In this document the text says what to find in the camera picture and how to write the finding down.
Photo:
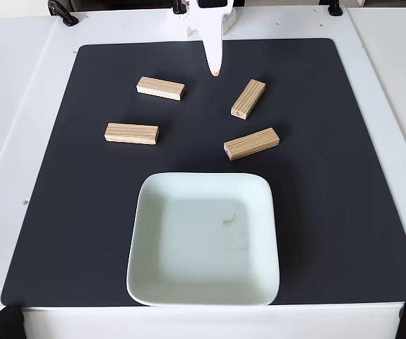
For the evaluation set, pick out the pale green square plate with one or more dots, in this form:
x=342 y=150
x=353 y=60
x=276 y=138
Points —
x=153 y=219

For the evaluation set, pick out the wooden block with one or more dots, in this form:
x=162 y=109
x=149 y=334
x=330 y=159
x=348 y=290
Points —
x=252 y=143
x=248 y=99
x=131 y=133
x=160 y=88

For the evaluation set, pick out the black rubber mat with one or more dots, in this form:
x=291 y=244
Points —
x=82 y=176

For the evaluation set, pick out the black table clamp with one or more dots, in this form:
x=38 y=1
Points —
x=63 y=12
x=335 y=8

